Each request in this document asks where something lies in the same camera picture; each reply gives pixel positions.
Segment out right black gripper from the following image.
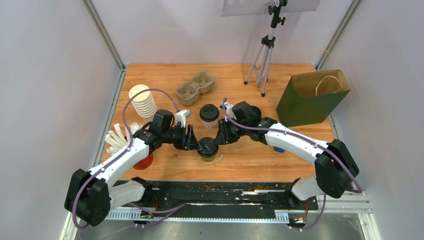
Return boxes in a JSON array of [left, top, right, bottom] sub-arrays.
[[214, 118, 248, 146]]

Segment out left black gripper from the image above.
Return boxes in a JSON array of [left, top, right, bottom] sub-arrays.
[[162, 124, 203, 151]]

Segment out white paper coffee cup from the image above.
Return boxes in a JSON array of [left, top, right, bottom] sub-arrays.
[[201, 118, 218, 130]]

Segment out green paper coffee cup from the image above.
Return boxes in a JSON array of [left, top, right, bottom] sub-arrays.
[[199, 154, 216, 162]]

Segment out black plastic cup lid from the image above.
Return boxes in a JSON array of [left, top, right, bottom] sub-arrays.
[[199, 104, 220, 122]]

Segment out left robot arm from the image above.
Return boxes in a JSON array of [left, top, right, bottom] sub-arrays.
[[64, 109, 202, 227]]

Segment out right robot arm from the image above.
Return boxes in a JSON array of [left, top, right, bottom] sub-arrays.
[[213, 98, 363, 209]]

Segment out stack of black lids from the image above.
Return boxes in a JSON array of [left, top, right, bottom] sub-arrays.
[[250, 105, 262, 125]]

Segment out cardboard cup carrier tray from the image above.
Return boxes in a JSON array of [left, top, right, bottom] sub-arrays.
[[175, 71, 215, 106]]

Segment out red cup holder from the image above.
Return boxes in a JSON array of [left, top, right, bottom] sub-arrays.
[[133, 154, 154, 170]]

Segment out blue toy brick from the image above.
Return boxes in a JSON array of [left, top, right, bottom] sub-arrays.
[[273, 146, 285, 153]]

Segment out stack of white paper cups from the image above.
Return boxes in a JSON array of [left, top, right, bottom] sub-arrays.
[[128, 84, 157, 123]]

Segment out green paper bag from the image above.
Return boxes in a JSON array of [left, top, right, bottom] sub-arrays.
[[276, 69, 351, 127]]

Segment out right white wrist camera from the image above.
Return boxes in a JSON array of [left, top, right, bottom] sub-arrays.
[[220, 101, 236, 122]]

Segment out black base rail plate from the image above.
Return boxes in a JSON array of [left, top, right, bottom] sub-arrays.
[[119, 179, 321, 221]]

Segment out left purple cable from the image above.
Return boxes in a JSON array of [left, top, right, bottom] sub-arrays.
[[71, 88, 181, 230]]

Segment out purple cable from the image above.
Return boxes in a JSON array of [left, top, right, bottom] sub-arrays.
[[221, 97, 364, 195], [71, 88, 181, 230]]

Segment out camera tripod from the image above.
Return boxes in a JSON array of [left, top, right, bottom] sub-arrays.
[[243, 0, 288, 98]]

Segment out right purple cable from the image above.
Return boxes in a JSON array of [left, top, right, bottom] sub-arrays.
[[221, 97, 364, 195]]

